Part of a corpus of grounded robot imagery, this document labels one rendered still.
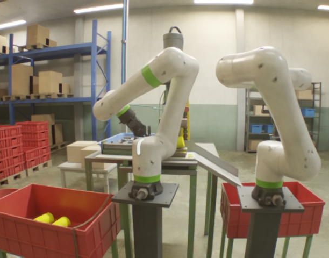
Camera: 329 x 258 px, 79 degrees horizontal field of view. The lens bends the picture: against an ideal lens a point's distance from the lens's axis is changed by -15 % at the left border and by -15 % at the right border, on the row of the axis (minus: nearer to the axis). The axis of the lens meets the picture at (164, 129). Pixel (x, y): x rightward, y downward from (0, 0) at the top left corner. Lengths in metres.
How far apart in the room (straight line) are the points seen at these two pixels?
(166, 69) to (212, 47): 5.91
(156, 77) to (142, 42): 6.07
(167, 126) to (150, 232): 0.51
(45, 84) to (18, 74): 1.05
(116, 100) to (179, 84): 0.30
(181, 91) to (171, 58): 0.22
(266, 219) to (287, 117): 0.49
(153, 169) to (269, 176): 0.49
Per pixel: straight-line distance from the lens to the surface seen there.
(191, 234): 1.49
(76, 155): 3.13
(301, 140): 0.82
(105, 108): 1.11
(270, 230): 1.11
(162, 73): 0.95
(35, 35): 7.26
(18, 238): 1.23
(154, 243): 1.16
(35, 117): 7.00
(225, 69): 0.80
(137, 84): 1.00
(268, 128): 6.53
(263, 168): 1.00
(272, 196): 0.99
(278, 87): 0.71
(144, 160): 1.00
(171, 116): 1.11
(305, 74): 1.13
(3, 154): 4.26
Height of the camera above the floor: 1.32
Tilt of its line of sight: 6 degrees down
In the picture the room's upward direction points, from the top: straight up
